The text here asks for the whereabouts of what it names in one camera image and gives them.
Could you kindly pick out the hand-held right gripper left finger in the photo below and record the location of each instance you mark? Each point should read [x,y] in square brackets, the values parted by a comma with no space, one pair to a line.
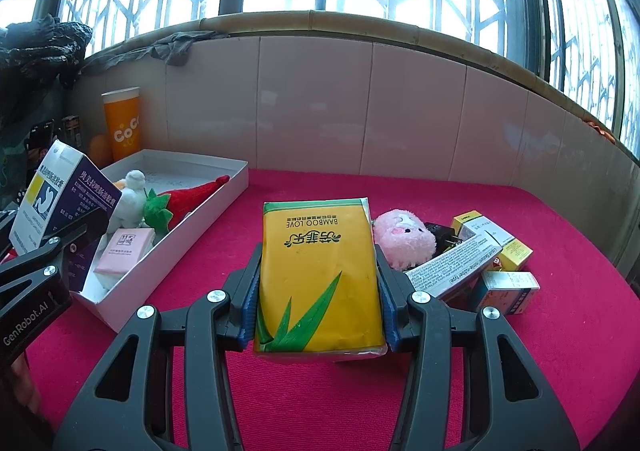
[248,311]

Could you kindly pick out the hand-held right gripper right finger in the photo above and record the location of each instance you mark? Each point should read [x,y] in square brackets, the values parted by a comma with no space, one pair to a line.
[387,331]

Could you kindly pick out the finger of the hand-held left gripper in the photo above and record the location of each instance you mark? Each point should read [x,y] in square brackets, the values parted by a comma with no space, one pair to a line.
[75,238]
[6,231]

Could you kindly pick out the purple white medicine box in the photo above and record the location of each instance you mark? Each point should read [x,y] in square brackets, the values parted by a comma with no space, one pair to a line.
[60,201]

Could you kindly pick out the yellow tissue pack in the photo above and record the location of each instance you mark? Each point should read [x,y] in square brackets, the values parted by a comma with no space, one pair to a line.
[320,281]

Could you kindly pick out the white cardboard box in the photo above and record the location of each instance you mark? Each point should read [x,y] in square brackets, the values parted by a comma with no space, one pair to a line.
[200,226]

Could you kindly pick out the small pink box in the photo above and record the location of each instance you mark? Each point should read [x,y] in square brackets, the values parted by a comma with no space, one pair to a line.
[122,253]

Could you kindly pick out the white plush toy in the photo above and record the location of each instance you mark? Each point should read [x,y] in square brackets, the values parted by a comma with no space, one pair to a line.
[131,201]

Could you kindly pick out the long white printed box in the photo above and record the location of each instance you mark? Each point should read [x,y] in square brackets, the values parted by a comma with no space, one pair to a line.
[450,268]

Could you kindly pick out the pink plush toy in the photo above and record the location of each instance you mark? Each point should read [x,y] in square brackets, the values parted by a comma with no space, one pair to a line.
[402,236]

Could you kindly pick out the dark printed packet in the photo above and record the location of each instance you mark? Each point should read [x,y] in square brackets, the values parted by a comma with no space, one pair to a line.
[70,128]

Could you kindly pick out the black charger plug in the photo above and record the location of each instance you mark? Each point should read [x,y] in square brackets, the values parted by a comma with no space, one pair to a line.
[445,236]

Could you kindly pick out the orange paper cup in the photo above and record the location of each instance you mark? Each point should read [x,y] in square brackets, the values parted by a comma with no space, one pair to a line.
[122,126]

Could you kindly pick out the red plush chili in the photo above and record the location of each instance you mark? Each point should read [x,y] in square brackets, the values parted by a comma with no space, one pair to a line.
[192,196]

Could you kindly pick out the blue white medicine box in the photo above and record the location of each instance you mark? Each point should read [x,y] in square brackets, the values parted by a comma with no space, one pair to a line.
[507,291]

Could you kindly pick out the yellow white medicine box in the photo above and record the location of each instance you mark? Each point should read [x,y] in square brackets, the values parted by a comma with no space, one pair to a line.
[505,241]

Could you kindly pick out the black plastic bag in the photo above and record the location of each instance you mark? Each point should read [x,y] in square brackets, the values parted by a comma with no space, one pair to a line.
[40,46]

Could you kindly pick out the grey cloth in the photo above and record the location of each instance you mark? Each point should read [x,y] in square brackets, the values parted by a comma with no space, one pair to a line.
[175,48]

